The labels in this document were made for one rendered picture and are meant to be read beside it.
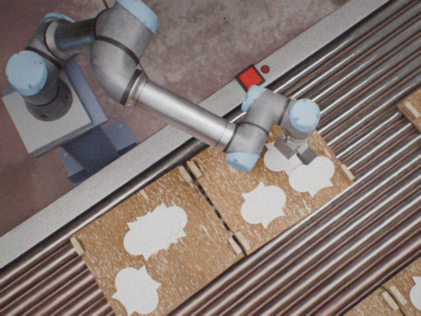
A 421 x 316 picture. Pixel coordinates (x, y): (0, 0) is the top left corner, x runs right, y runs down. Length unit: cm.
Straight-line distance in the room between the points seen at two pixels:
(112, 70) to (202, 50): 162
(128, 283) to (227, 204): 38
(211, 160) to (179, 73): 120
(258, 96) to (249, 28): 161
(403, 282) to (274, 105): 69
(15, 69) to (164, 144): 49
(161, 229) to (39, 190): 125
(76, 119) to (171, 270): 59
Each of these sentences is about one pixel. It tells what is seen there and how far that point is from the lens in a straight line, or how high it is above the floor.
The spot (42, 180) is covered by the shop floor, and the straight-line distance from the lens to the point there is 271.
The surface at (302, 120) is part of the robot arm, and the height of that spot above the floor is 133.
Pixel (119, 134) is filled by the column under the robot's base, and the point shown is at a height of 1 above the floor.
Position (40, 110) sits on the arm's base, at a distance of 173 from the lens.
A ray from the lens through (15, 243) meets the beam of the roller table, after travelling 171.
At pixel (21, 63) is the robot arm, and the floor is 115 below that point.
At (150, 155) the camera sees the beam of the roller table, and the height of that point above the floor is 91.
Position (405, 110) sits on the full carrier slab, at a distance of 177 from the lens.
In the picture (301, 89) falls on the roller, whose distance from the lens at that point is 174.
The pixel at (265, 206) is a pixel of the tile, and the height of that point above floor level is 95.
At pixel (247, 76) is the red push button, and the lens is 173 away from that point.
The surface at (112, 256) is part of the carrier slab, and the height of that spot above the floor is 94.
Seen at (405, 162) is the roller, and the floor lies 92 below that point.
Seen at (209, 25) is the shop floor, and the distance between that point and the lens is 288.
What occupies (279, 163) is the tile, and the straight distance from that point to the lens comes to 161.
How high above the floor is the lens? 251
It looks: 75 degrees down
